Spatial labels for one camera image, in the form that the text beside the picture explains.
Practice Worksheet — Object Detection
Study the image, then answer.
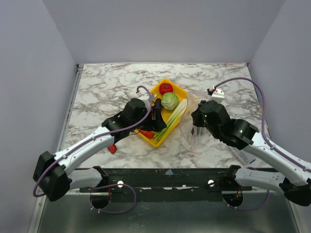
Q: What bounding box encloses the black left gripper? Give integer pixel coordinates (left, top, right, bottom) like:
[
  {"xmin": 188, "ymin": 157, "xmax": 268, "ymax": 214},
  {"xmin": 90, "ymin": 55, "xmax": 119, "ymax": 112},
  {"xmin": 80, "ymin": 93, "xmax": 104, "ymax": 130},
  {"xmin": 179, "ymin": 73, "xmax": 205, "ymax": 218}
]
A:
[{"xmin": 130, "ymin": 107, "xmax": 166, "ymax": 133}]

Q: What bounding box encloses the clear pink-dotted zip bag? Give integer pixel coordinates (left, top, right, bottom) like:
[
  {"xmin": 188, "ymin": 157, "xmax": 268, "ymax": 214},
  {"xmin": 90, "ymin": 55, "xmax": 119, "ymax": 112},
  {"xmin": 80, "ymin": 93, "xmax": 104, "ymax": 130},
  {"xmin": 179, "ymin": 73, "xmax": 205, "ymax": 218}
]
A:
[{"xmin": 178, "ymin": 91, "xmax": 207, "ymax": 151}]

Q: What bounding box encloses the green celery stalk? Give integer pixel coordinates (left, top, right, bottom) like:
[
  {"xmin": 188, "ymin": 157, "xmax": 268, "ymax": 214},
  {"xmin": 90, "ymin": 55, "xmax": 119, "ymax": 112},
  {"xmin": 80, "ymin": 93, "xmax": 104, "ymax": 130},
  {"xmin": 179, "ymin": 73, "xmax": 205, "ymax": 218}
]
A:
[{"xmin": 153, "ymin": 99, "xmax": 188, "ymax": 144}]

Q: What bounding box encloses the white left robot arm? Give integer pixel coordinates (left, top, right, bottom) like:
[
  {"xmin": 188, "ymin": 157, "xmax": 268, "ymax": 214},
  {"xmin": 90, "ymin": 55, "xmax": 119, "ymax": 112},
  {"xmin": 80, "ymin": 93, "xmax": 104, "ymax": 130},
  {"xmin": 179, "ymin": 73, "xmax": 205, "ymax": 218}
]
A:
[{"xmin": 33, "ymin": 98, "xmax": 166, "ymax": 201}]

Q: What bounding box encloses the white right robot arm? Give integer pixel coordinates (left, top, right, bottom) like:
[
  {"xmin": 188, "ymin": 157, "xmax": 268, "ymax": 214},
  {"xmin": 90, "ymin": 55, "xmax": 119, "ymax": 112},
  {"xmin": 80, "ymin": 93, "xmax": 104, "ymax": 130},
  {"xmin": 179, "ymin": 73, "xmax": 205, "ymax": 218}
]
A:
[{"xmin": 191, "ymin": 100, "xmax": 311, "ymax": 206}]

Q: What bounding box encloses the purple eggplant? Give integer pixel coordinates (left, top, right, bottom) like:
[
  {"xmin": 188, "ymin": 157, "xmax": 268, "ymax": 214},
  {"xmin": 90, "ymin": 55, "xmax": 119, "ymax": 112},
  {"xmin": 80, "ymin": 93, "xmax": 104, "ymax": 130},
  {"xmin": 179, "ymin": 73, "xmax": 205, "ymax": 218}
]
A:
[{"xmin": 154, "ymin": 98, "xmax": 162, "ymax": 110}]

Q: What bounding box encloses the orange carrot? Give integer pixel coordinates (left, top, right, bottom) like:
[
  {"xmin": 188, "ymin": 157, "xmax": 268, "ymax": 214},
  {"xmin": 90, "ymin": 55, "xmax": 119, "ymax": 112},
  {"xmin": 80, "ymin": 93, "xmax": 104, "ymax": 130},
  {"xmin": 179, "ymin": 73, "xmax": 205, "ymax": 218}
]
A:
[{"xmin": 139, "ymin": 130, "xmax": 154, "ymax": 139}]

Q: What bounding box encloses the green cabbage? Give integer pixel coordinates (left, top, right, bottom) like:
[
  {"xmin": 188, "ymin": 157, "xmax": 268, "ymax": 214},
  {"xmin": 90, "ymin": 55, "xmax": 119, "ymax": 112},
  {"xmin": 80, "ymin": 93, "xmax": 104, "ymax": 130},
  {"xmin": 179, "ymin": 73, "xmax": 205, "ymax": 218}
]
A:
[{"xmin": 161, "ymin": 92, "xmax": 179, "ymax": 111}]

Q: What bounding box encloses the red tomato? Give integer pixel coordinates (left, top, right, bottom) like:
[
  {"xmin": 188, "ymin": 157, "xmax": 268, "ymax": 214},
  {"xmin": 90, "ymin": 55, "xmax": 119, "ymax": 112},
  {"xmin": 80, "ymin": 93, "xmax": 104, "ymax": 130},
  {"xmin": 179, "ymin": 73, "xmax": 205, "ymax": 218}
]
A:
[{"xmin": 159, "ymin": 83, "xmax": 173, "ymax": 95}]

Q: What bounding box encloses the clear plastic packet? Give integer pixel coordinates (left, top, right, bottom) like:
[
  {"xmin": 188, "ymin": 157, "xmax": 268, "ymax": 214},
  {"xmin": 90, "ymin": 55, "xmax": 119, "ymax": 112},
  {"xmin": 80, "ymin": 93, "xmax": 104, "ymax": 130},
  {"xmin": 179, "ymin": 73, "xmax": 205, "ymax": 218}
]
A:
[{"xmin": 230, "ymin": 147, "xmax": 256, "ymax": 165}]

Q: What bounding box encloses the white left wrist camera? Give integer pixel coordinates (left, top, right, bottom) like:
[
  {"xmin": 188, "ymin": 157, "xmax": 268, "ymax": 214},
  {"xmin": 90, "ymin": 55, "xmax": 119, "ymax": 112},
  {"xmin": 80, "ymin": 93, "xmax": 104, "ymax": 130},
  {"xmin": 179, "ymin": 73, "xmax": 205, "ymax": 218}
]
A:
[{"xmin": 138, "ymin": 93, "xmax": 150, "ymax": 104}]

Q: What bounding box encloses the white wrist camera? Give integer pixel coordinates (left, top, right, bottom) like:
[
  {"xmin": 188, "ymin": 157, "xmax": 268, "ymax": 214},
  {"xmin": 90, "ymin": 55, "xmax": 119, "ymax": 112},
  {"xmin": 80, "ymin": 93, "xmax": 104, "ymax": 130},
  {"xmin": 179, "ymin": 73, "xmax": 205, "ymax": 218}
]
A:
[
  {"xmin": 138, "ymin": 93, "xmax": 150, "ymax": 104},
  {"xmin": 207, "ymin": 88, "xmax": 225, "ymax": 104}
]

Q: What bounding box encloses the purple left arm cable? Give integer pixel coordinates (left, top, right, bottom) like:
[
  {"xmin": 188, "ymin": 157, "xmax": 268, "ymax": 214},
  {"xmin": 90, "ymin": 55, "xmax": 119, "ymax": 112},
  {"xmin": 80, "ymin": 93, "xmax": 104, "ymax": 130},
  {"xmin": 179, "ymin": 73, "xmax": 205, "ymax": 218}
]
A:
[{"xmin": 33, "ymin": 85, "xmax": 155, "ymax": 198}]

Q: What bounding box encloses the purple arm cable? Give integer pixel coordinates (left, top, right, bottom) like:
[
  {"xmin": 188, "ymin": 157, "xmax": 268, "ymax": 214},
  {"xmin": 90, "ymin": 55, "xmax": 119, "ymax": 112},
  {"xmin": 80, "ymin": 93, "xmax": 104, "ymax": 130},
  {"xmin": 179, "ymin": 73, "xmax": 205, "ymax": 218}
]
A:
[
  {"xmin": 33, "ymin": 85, "xmax": 155, "ymax": 198},
  {"xmin": 211, "ymin": 77, "xmax": 311, "ymax": 173}
]

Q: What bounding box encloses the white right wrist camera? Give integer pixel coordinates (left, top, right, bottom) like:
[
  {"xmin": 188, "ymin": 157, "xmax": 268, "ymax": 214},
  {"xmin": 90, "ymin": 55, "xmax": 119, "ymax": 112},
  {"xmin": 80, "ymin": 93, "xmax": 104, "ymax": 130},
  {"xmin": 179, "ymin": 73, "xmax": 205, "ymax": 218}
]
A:
[{"xmin": 207, "ymin": 88, "xmax": 225, "ymax": 104}]

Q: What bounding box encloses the red black handled tool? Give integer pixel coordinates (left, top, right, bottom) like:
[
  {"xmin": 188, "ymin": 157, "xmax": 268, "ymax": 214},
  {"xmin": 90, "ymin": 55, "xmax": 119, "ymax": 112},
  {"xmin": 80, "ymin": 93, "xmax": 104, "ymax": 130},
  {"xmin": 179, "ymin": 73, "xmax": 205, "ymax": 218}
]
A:
[{"xmin": 108, "ymin": 144, "xmax": 117, "ymax": 154}]

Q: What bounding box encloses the black metal base rail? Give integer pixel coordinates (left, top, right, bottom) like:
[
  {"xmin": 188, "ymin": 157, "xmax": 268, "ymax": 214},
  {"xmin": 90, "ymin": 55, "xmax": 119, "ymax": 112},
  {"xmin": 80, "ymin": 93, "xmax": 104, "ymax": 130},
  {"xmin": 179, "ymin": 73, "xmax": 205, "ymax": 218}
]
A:
[{"xmin": 79, "ymin": 165, "xmax": 241, "ymax": 203}]

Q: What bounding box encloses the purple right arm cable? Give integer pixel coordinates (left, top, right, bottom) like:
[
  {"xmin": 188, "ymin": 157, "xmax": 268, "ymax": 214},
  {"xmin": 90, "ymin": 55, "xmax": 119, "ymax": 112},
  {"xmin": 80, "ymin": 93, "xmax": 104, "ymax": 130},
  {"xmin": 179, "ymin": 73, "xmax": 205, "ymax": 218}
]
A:
[{"xmin": 211, "ymin": 77, "xmax": 311, "ymax": 173}]

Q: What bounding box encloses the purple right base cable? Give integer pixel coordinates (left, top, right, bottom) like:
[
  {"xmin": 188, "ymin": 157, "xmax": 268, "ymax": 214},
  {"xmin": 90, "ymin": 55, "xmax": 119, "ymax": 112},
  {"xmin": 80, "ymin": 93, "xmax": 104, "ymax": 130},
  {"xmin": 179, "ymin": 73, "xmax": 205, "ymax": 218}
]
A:
[{"xmin": 222, "ymin": 188, "xmax": 270, "ymax": 211}]

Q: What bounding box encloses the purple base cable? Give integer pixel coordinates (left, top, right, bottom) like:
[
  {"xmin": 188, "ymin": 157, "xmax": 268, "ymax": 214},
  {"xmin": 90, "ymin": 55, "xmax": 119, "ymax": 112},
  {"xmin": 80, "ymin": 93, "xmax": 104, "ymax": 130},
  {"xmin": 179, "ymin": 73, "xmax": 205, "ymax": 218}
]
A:
[
  {"xmin": 86, "ymin": 183, "xmax": 137, "ymax": 215},
  {"xmin": 222, "ymin": 188, "xmax": 270, "ymax": 211}
]

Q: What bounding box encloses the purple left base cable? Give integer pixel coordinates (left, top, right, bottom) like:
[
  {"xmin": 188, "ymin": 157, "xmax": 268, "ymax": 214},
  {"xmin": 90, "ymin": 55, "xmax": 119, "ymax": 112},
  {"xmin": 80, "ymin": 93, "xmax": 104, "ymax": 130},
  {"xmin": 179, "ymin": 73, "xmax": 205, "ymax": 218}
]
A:
[{"xmin": 86, "ymin": 183, "xmax": 137, "ymax": 215}]

